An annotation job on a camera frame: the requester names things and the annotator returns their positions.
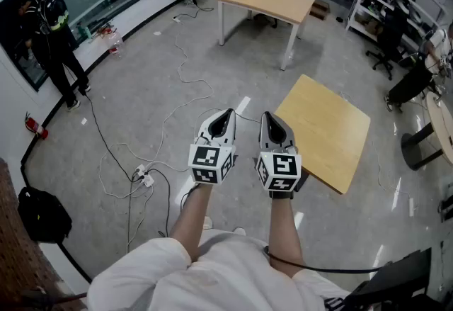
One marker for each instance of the black worn pack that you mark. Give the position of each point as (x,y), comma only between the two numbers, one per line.
(393,285)

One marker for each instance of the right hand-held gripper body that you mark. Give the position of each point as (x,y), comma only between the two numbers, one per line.
(283,164)

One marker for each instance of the white power strip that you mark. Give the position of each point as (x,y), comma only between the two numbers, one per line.
(146,178)
(177,19)

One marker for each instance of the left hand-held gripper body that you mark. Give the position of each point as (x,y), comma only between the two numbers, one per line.
(205,157)

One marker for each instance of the small wooden table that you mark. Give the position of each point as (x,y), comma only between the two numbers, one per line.
(318,132)

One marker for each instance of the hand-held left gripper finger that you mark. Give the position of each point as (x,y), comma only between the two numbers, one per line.
(204,123)
(231,129)

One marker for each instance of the black wristwatch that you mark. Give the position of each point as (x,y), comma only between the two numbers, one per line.
(282,195)

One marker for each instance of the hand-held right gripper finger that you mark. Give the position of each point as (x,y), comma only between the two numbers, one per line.
(263,132)
(288,134)

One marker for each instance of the round cream table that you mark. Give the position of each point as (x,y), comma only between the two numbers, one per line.
(439,114)

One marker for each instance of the clear plastic bottle red label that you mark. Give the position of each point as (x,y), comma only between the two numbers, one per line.
(115,44)

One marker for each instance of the person's white shirt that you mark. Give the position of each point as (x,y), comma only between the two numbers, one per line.
(219,277)

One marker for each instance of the person's white shoe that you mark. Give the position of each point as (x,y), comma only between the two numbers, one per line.
(240,231)
(207,222)

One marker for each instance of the black bag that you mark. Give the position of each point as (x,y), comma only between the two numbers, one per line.
(44,214)

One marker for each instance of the pile of small tools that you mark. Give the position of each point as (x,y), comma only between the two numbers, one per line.
(101,31)

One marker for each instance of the large wooden table white legs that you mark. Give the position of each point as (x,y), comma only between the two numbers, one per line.
(276,1)

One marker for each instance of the person's left forearm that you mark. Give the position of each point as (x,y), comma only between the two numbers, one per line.
(193,217)

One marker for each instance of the person's right forearm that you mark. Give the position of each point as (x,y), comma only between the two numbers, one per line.
(285,231)

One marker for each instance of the black office chair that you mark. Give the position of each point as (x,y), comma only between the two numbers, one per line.
(387,40)

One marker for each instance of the red fire extinguisher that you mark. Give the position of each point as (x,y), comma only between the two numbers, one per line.
(35,126)

